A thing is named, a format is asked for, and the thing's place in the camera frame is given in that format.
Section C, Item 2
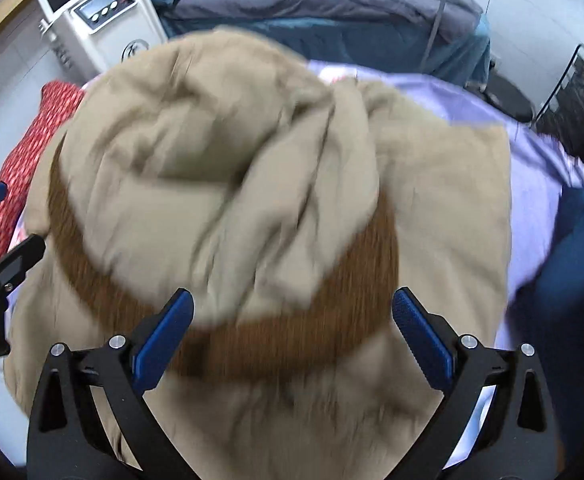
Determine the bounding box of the black wire rack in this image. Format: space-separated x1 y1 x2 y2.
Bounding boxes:
534 44 584 171

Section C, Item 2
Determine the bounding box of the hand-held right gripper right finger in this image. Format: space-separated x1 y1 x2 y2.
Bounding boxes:
392 287 558 480

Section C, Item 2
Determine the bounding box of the dark blue massage bed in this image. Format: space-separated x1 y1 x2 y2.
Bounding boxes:
161 12 492 86

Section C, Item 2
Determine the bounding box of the purple floral bedsheet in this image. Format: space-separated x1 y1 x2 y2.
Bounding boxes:
2 59 584 471

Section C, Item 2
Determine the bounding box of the khaki hooded puffer jacket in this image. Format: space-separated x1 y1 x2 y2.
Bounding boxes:
3 27 515 480

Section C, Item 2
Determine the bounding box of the navy blue cloth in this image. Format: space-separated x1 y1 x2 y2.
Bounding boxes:
514 187 584 391

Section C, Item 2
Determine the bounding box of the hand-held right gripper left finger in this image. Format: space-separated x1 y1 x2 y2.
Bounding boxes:
27 287 195 480

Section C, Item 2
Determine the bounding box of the white machine with screen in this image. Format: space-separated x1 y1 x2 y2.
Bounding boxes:
31 0 169 83

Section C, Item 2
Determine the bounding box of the black round stool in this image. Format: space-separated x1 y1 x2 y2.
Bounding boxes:
482 74 535 123

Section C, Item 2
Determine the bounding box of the red floral pillow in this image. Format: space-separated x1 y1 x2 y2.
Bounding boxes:
0 81 87 266

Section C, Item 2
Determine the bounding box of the metal drip stand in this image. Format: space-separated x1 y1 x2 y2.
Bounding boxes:
419 0 510 73

